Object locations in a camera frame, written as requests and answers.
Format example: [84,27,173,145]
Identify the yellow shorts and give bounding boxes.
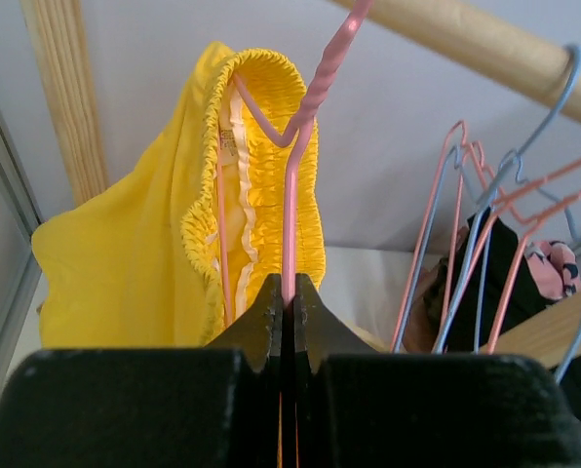
[32,42,305,348]

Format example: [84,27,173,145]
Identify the olive green shorts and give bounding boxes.
[420,257,448,332]

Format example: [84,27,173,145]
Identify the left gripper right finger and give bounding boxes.
[292,274,581,467]

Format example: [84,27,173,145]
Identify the wooden clothes rack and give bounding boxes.
[19,0,581,371]

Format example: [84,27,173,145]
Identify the black shorts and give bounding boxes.
[446,220,581,421]

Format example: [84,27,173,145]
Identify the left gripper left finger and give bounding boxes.
[0,274,282,467]

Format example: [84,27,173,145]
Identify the blue wire hanger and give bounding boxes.
[445,44,581,384]
[432,150,521,354]

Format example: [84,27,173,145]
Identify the pink patterned shorts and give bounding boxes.
[524,241,581,302]

